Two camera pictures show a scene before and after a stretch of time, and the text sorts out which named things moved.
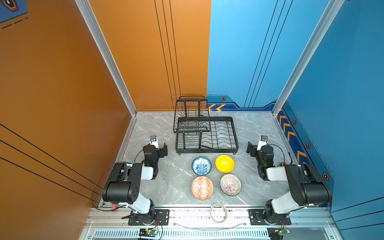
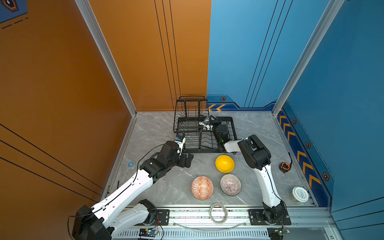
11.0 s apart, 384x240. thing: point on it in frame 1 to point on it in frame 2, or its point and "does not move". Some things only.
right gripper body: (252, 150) to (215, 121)
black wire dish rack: (196, 132) does not move
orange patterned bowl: (202, 187) does not move
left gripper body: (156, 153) to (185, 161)
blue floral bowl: (201, 165) to (207, 123)
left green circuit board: (148, 232) does not move
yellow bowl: (224, 164) does not move
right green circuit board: (276, 233) does not move
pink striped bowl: (230, 185) does not move
